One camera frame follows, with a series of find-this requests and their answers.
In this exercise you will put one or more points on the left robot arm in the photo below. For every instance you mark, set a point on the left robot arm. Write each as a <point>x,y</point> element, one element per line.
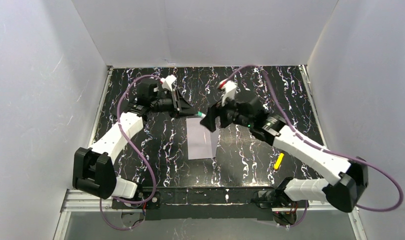
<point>93,167</point>

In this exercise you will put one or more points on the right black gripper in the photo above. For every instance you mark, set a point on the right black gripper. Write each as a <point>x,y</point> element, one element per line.
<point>222,114</point>

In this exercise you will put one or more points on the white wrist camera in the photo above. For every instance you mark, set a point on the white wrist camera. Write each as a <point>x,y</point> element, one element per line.
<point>167,82</point>
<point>228,89</point>

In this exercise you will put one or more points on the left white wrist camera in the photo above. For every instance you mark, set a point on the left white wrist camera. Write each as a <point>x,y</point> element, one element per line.
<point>167,82</point>

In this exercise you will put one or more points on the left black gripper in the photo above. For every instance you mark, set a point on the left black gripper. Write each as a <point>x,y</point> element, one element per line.
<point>177,101</point>

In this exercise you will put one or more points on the yellow handled screwdriver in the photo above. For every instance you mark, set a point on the yellow handled screwdriver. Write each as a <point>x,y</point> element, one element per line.
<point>278,162</point>

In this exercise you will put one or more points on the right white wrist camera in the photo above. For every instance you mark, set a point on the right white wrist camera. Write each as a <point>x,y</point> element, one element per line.
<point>228,89</point>

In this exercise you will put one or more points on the green white glue stick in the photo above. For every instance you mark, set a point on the green white glue stick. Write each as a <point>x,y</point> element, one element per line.
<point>200,115</point>

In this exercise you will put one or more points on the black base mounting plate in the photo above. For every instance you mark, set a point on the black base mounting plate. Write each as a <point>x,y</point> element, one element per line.
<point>236,202</point>

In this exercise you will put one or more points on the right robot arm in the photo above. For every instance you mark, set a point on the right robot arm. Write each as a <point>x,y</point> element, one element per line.
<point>342,182</point>

